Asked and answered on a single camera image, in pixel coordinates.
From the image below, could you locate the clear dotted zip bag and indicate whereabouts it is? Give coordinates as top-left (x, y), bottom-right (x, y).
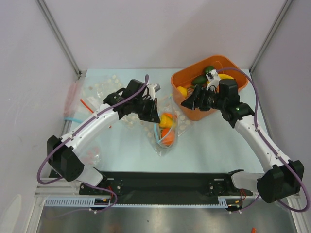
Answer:
top-left (121, 114), bottom-right (144, 133)

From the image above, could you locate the pink-dotted clear bag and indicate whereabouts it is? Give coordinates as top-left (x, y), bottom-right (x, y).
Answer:
top-left (81, 146), bottom-right (101, 167)

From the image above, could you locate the aluminium frame post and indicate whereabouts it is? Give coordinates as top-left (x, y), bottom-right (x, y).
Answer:
top-left (35, 0), bottom-right (82, 79)
top-left (249, 0), bottom-right (294, 74)

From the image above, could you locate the orange tangerine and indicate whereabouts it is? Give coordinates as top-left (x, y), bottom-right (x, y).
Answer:
top-left (160, 128), bottom-right (175, 146)

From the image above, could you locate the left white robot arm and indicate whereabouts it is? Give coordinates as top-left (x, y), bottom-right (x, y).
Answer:
top-left (47, 75), bottom-right (160, 194)

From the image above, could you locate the orange plastic basket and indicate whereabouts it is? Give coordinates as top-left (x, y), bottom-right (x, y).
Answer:
top-left (171, 55), bottom-right (237, 121)

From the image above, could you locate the front aluminium rail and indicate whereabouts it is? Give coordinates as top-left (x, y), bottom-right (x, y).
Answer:
top-left (35, 183), bottom-right (79, 197)

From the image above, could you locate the dark green lime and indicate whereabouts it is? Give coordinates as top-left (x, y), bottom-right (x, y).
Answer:
top-left (204, 66), bottom-right (215, 74)

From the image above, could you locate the yellow bell pepper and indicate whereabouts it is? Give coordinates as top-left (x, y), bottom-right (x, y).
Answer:
top-left (177, 86), bottom-right (188, 98)

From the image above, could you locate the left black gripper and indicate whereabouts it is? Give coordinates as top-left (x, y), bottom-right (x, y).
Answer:
top-left (132, 97), bottom-right (160, 123)

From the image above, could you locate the left aluminium frame post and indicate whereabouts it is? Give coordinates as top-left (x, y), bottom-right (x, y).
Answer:
top-left (35, 0), bottom-right (82, 79)

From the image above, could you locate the clear blue-zipper zip bag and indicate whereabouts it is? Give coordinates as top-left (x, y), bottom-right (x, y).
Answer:
top-left (140, 96), bottom-right (192, 156)

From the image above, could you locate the dark green avocado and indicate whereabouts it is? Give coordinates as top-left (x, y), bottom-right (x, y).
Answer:
top-left (191, 75), bottom-right (208, 86)

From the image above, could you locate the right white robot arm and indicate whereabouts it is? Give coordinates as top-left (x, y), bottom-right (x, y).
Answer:
top-left (181, 79), bottom-right (306, 203)

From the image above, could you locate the white slotted cable duct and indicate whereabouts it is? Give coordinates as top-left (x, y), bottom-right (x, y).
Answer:
top-left (45, 197), bottom-right (242, 208)

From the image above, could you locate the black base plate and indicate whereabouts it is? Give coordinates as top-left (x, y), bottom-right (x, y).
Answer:
top-left (48, 169), bottom-right (255, 205)

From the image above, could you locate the yellow green mango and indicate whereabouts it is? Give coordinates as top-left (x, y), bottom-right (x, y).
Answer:
top-left (159, 112), bottom-right (178, 129)

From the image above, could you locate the yellow banana bunch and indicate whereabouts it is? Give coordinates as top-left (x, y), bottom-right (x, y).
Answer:
top-left (207, 74), bottom-right (233, 86)

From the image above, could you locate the red-zipper zip bag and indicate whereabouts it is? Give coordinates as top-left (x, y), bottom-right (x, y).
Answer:
top-left (64, 74), bottom-right (123, 123)

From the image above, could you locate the right aluminium frame post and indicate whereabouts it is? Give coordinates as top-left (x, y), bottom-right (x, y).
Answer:
top-left (249, 0), bottom-right (294, 74)

